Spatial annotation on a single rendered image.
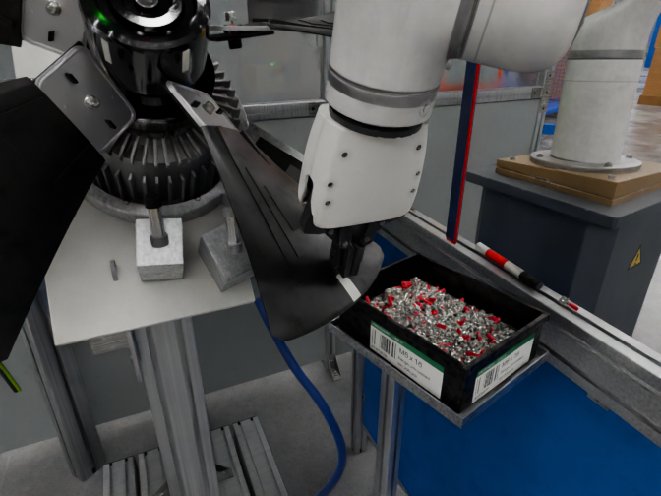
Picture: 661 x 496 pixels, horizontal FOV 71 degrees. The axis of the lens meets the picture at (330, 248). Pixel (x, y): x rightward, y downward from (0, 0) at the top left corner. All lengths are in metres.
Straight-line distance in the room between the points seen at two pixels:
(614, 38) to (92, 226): 0.86
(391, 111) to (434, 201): 1.38
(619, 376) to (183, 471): 0.75
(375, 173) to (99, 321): 0.44
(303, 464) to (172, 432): 0.67
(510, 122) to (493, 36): 1.53
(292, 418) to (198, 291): 1.04
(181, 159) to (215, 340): 1.05
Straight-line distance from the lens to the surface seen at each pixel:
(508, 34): 0.31
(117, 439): 1.74
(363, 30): 0.32
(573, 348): 0.68
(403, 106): 0.34
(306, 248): 0.46
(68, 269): 0.70
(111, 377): 1.62
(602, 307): 0.99
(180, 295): 0.68
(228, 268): 0.61
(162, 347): 0.81
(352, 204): 0.39
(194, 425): 0.95
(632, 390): 0.65
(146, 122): 0.57
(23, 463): 1.80
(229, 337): 1.60
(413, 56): 0.32
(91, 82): 0.54
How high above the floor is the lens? 1.20
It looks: 26 degrees down
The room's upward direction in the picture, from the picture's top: straight up
